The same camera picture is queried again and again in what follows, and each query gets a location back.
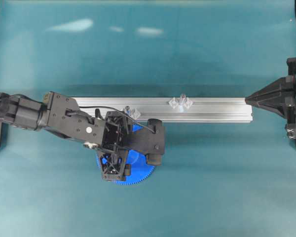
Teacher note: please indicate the clear bracket with shaft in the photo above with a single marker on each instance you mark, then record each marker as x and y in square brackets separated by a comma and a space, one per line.
[132, 113]
[182, 103]

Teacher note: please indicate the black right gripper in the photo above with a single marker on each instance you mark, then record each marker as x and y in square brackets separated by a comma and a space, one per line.
[276, 92]

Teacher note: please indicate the large blue plastic gear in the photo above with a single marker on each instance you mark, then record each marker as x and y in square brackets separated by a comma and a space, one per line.
[139, 169]

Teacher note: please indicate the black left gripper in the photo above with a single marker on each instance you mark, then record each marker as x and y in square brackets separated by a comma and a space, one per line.
[61, 116]

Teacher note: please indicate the silver aluminium extrusion rail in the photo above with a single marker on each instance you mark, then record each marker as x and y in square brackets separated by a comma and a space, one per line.
[208, 110]

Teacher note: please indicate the right clear bracket with shaft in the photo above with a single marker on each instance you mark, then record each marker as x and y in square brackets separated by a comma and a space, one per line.
[182, 103]

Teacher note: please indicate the left clear bracket with shaft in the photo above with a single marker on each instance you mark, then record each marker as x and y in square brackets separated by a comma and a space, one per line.
[132, 113]

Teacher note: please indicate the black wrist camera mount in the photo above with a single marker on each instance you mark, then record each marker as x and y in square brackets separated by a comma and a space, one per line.
[151, 144]

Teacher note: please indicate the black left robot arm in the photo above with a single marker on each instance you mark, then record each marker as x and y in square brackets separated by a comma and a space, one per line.
[23, 112]

